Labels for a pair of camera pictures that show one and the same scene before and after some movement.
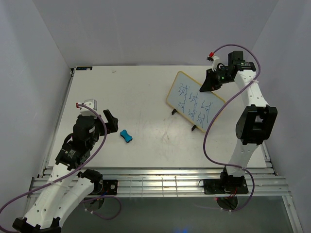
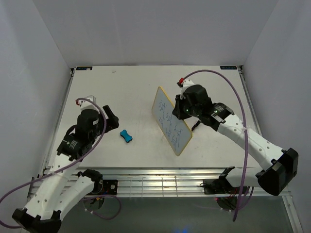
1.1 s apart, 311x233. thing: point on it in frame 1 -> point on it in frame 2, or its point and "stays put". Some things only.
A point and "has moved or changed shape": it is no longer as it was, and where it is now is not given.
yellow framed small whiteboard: [198, 108] has moved or changed shape
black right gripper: [209, 83] -> [177, 110]
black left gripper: [112, 124] stays put
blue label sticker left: [84, 68] stays put
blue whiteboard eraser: [126, 136] stays put
